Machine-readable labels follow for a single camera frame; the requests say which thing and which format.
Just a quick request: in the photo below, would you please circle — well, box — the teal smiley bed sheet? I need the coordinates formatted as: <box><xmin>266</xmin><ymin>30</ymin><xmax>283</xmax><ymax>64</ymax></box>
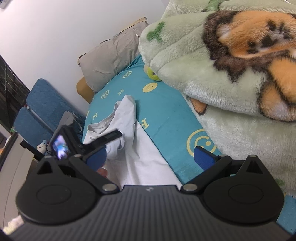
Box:
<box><xmin>82</xmin><ymin>54</ymin><xmax>296</xmax><ymax>235</ymax></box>

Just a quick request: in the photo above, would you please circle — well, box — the tan pillow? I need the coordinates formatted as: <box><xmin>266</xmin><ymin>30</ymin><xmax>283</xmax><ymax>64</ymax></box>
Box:
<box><xmin>76</xmin><ymin>76</ymin><xmax>95</xmax><ymax>105</ymax></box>

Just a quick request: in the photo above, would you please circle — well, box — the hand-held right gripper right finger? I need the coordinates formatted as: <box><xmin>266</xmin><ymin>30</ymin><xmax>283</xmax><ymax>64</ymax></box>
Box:
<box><xmin>180</xmin><ymin>146</ymin><xmax>266</xmax><ymax>194</ymax></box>

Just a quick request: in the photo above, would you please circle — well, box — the white t-shirt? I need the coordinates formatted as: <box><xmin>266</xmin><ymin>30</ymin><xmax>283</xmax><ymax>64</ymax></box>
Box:
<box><xmin>82</xmin><ymin>95</ymin><xmax>184</xmax><ymax>186</ymax></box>

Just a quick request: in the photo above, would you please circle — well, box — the blue covered chair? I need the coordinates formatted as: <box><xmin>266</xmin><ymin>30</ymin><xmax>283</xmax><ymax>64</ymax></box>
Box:
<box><xmin>12</xmin><ymin>107</ymin><xmax>54</xmax><ymax>142</ymax></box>
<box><xmin>26</xmin><ymin>78</ymin><xmax>86</xmax><ymax>140</ymax></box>

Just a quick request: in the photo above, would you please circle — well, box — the white table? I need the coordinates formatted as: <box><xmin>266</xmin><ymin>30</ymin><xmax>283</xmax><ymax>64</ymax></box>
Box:
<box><xmin>0</xmin><ymin>132</ymin><xmax>38</xmax><ymax>223</ymax></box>

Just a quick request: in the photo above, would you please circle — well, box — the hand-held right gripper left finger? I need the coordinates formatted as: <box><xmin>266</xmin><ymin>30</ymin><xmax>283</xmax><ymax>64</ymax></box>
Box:
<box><xmin>35</xmin><ymin>146</ymin><xmax>120</xmax><ymax>194</ymax></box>

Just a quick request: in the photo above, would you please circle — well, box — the green printed fleece blanket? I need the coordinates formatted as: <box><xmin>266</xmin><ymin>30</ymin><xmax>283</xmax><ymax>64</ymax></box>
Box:
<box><xmin>138</xmin><ymin>0</ymin><xmax>296</xmax><ymax>193</ymax></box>

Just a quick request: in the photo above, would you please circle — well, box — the person's fuzzy clothing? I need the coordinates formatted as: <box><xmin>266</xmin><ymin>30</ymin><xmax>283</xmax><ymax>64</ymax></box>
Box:
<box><xmin>2</xmin><ymin>215</ymin><xmax>24</xmax><ymax>235</ymax></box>

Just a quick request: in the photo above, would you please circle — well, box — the grey folded cloth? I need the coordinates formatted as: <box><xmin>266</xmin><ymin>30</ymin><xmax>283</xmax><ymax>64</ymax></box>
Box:
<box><xmin>61</xmin><ymin>110</ymin><xmax>82</xmax><ymax>131</ymax></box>

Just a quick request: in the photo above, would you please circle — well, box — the green plush toy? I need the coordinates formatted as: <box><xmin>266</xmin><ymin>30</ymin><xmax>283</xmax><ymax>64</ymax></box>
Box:
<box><xmin>143</xmin><ymin>65</ymin><xmax>162</xmax><ymax>82</ymax></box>

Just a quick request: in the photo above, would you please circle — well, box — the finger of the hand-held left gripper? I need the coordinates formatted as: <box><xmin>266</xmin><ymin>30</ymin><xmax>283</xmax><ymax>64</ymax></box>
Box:
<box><xmin>84</xmin><ymin>129</ymin><xmax>123</xmax><ymax>150</ymax></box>

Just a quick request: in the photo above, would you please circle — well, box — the dark barred door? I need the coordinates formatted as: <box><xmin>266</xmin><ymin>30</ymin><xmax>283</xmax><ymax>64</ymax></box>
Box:
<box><xmin>0</xmin><ymin>53</ymin><xmax>32</xmax><ymax>134</ymax></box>

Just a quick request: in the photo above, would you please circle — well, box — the grey pillow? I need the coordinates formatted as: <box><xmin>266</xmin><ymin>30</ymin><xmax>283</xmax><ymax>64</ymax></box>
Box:
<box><xmin>77</xmin><ymin>22</ymin><xmax>150</xmax><ymax>93</ymax></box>

